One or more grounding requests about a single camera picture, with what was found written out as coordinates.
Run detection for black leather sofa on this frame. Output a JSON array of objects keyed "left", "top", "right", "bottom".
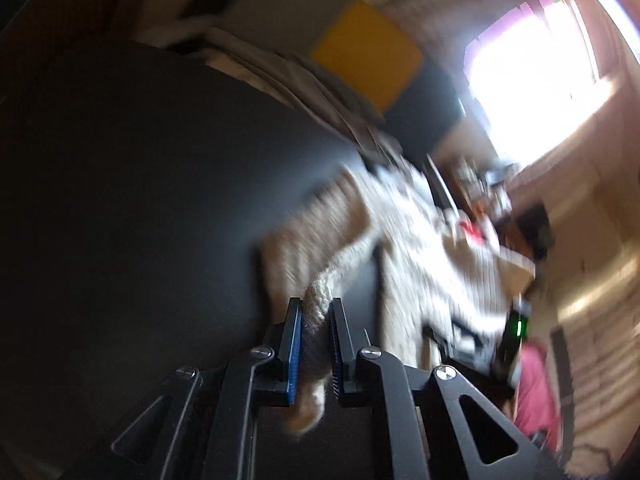
[{"left": 0, "top": 40, "right": 383, "bottom": 480}]

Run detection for bright window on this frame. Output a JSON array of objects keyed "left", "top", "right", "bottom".
[{"left": 462, "top": 0, "right": 617, "bottom": 163}]

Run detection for person's right forearm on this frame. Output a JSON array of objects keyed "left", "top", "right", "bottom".
[{"left": 514, "top": 340, "right": 562, "bottom": 453}]

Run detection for yellow cushion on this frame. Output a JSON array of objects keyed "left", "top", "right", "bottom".
[{"left": 310, "top": 0, "right": 427, "bottom": 112}]

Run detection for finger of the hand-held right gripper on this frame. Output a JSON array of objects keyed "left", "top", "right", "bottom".
[{"left": 422, "top": 316, "right": 501, "bottom": 376}]

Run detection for grey blanket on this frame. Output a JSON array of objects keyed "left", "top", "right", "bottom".
[{"left": 135, "top": 12, "right": 403, "bottom": 163}]

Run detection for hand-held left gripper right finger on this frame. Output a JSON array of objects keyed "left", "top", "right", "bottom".
[{"left": 327, "top": 297, "right": 566, "bottom": 480}]

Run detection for cream knitted sweater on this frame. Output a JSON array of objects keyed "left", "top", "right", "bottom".
[{"left": 257, "top": 165, "right": 537, "bottom": 436}]

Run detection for cluttered wooden shelf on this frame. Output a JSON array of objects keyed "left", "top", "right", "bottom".
[{"left": 450, "top": 152, "right": 531, "bottom": 241}]

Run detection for black box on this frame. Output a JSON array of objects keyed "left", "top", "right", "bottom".
[{"left": 514, "top": 204, "right": 555, "bottom": 262}]

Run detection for metal bar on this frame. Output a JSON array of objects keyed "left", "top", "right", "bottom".
[{"left": 424, "top": 155, "right": 457, "bottom": 213}]

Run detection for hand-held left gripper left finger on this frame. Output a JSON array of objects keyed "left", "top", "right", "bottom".
[{"left": 65, "top": 297, "right": 304, "bottom": 480}]

